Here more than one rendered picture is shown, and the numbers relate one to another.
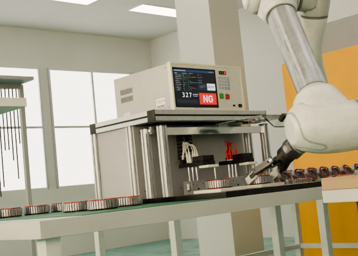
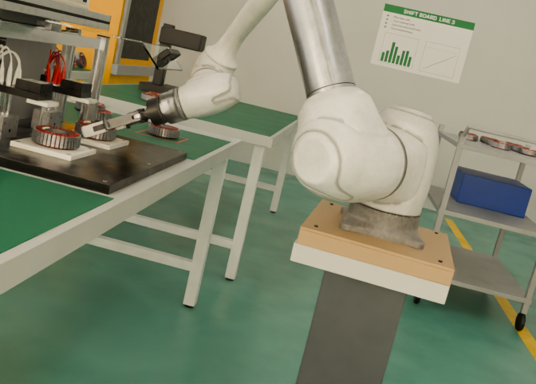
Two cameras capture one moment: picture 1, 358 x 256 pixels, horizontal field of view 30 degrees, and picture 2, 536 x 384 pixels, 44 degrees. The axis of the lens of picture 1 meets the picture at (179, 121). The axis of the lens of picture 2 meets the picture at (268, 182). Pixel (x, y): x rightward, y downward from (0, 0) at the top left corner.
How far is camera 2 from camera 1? 131 cm
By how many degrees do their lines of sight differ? 44
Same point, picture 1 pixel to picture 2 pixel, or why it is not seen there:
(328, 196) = (304, 254)
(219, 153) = (25, 61)
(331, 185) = (315, 242)
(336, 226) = not seen: hidden behind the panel
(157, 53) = not seen: outside the picture
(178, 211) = (68, 241)
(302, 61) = (333, 37)
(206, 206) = (98, 223)
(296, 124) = (335, 160)
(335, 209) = not seen: hidden behind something
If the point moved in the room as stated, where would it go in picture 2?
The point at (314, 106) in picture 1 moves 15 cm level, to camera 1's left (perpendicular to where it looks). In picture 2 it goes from (362, 134) to (303, 125)
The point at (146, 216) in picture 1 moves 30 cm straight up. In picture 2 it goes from (29, 264) to (63, 65)
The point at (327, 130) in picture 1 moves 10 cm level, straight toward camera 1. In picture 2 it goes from (369, 180) to (403, 195)
